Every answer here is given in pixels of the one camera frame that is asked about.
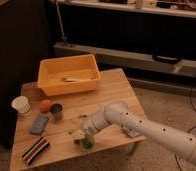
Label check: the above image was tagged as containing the yellow plastic tub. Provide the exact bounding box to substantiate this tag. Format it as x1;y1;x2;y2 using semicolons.
37;54;101;96

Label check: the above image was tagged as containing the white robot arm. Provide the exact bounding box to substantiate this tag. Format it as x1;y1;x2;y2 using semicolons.
82;101;196;166

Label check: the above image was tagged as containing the blue sponge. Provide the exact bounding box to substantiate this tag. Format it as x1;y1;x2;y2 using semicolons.
29;115;49;135

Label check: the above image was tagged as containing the green pepper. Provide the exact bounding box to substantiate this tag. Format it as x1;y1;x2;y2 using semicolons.
74;134;95;150

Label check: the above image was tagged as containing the striped cloth block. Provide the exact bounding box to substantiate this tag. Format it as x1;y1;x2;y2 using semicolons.
21;137;50;165

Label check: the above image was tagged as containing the orange fruit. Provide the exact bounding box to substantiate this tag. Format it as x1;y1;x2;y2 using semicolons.
39;99;52;113

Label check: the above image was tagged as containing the wooden table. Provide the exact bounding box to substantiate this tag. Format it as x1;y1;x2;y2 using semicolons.
10;69;145;171

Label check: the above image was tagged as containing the spoon in tub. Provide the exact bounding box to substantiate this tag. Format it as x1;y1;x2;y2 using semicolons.
61;77;92;82

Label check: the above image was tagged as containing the black object on bench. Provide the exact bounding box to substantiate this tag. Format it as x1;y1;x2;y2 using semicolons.
152;55;181;64

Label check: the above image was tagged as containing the small metal cup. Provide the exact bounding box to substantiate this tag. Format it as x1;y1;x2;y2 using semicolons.
50;103;63;120

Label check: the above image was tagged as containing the metal pole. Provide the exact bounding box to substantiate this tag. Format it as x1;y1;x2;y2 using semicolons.
55;0;68;45

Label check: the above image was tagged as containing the white paper cup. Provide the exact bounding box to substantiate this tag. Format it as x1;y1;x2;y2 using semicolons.
11;96;30;116

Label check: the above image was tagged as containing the long shelf bench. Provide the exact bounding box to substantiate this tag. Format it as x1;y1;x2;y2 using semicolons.
54;42;196;77

